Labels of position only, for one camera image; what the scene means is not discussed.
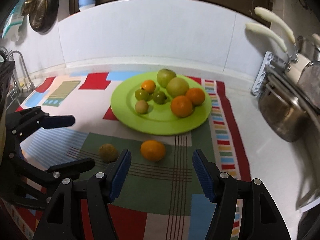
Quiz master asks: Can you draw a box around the green plate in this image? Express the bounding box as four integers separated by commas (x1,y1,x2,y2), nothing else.
111,71,212,136

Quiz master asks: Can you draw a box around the small orange mandarin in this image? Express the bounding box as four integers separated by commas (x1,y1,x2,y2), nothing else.
140,80,156,93

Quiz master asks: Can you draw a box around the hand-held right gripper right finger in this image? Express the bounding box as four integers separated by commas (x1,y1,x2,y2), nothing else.
192,149,292,240

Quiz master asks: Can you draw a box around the green apple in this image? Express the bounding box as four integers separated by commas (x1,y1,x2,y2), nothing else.
157,69,177,88
166,77,190,98

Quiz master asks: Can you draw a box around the copper mesh strainer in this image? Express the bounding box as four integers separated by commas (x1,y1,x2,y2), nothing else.
29,0,48,30

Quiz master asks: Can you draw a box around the small copper saucepan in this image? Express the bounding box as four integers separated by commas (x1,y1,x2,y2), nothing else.
21,0,38,16

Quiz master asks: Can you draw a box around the colourful patchwork tablecloth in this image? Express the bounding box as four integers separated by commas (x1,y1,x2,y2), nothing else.
0,71,252,240

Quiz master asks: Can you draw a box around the thin gooseneck faucet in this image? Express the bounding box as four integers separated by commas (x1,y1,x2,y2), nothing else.
9,50,36,93

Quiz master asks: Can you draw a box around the cream handled pan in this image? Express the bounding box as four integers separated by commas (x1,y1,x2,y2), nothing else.
245,22,311,75
254,6,320,63

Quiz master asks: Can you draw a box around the white metal dish rack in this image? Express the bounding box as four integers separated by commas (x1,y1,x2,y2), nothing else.
251,51,320,213

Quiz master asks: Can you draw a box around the stainless steel pot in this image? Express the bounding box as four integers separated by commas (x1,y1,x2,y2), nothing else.
258,84,312,143

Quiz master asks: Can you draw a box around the black frying pan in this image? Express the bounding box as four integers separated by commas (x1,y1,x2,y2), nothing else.
29,0,60,34

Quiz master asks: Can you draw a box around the small green fruit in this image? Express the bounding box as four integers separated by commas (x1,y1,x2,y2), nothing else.
135,89,149,102
152,90,167,104

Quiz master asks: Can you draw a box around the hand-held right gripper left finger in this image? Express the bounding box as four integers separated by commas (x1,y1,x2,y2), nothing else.
32,149,132,240

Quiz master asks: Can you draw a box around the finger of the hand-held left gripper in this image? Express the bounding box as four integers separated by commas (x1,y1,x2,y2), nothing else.
5,106,76,143
7,152,96,210

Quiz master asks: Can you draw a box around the small tan fruit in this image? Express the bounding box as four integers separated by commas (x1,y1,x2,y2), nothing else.
135,100,149,115
99,143,119,163

